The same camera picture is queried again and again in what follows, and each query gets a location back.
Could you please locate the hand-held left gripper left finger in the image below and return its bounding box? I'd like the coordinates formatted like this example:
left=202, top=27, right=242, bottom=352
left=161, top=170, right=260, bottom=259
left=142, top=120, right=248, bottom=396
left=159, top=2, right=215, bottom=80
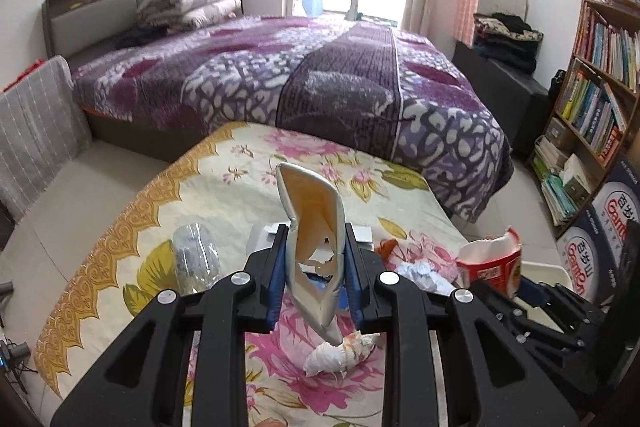
left=50, top=223, right=294, bottom=427

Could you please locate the brown bed frame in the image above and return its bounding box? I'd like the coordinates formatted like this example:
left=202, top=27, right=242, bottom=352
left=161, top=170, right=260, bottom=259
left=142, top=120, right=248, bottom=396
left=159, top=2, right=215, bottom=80
left=41, top=0, right=211, bottom=162

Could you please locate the clear plastic bottle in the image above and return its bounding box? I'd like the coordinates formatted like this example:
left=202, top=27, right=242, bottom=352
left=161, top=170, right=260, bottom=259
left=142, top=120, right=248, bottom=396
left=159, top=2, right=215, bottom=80
left=172, top=223, right=222, bottom=294

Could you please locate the orange peel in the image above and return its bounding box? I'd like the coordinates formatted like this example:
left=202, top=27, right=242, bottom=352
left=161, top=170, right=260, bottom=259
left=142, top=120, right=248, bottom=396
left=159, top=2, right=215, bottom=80
left=376, top=239, right=402, bottom=261

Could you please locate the crumpled white paper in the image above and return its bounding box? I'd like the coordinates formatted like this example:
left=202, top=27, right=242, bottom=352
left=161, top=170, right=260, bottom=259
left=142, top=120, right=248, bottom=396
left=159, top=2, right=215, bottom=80
left=397, top=259, right=453, bottom=296

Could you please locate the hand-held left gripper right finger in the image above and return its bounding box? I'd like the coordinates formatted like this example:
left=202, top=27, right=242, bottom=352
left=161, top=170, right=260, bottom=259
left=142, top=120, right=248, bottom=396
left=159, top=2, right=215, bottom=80
left=344, top=223, right=587, bottom=427

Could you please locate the dark cloth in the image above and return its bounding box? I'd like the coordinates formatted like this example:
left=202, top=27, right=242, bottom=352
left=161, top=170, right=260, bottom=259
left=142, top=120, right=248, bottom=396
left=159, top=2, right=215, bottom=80
left=107, top=27, right=167, bottom=51

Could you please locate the stack of flat books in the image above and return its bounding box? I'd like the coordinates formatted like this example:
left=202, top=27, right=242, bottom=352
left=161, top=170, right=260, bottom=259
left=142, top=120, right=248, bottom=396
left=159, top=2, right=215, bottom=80
left=531, top=134, right=601, bottom=226

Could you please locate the crumpled beige tissue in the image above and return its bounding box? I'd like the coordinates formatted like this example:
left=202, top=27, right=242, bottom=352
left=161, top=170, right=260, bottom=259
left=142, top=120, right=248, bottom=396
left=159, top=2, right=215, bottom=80
left=304, top=332, right=382, bottom=377

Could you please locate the black bag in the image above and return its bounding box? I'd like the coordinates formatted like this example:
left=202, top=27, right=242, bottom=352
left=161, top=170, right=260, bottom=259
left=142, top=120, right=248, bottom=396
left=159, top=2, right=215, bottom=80
left=549, top=69, right=566, bottom=104

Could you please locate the white and navy carton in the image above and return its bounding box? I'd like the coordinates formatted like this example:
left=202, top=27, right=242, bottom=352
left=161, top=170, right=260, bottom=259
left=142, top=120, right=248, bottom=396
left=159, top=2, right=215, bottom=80
left=590, top=162, right=640, bottom=303
left=555, top=207, right=617, bottom=304

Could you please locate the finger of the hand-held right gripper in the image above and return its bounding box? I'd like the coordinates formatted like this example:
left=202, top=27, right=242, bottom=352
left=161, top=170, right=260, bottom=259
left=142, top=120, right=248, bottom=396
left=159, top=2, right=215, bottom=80
left=471, top=279, right=598, bottom=390
left=536, top=282, right=607, bottom=338

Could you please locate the pink cabinet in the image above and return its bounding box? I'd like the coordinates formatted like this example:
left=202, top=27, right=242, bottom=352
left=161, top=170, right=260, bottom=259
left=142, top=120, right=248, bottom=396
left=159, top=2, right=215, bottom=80
left=455, top=0, right=482, bottom=48

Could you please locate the red cloth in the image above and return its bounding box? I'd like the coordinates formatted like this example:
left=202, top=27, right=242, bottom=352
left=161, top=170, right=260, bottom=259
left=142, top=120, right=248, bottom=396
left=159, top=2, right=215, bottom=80
left=2, top=59, right=47, bottom=94

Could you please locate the row of upright books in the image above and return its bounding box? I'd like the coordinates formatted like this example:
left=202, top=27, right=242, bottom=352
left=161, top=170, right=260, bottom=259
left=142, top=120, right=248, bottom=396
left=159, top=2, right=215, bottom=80
left=575, top=2, right=640, bottom=94
left=557, top=67, right=629, bottom=164

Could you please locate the red instant noodle cup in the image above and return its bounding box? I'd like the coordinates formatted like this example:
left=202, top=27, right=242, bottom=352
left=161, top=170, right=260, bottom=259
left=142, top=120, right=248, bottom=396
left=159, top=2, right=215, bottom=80
left=455, top=227, right=524, bottom=301

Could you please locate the white plastic bin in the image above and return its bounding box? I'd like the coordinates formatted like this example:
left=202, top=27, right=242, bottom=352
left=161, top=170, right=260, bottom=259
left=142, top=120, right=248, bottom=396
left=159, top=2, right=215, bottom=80
left=510, top=259, right=572, bottom=333

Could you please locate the tissue box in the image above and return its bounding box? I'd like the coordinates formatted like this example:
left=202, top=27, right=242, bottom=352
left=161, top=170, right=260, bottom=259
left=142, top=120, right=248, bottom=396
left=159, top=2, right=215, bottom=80
left=560, top=154, right=594, bottom=208

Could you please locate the purple patterned blanket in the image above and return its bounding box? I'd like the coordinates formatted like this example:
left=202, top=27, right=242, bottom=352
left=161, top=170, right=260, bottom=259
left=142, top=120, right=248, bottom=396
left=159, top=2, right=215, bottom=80
left=70, top=14, right=514, bottom=224

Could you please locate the folded floral quilt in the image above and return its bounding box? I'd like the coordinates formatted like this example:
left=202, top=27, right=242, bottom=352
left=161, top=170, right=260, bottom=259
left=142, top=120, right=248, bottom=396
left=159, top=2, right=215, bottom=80
left=135, top=0, right=244, bottom=32

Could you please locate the pile of dark clothes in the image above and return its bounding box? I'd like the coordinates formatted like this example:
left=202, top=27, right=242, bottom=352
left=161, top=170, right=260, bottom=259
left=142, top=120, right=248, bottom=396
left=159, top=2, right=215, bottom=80
left=472, top=12, right=545, bottom=76

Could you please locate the silver foil snack packet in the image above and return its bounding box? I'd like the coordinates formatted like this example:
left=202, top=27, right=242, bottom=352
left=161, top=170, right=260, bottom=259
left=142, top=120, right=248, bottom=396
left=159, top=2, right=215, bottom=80
left=276, top=162, right=352, bottom=344

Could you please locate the black bench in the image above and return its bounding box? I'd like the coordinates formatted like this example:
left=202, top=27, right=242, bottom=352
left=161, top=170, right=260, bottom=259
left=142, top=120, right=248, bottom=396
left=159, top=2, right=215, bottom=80
left=452, top=42, right=552, bottom=158

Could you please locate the black cable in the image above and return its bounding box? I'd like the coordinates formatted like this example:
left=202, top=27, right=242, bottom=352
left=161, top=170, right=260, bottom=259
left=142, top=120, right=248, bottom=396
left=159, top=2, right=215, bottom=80
left=0, top=337, right=33, bottom=395

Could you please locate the floral bed sheet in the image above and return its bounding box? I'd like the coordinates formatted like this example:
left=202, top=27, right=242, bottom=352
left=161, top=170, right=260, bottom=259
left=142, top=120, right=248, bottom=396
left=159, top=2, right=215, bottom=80
left=32, top=122, right=501, bottom=427

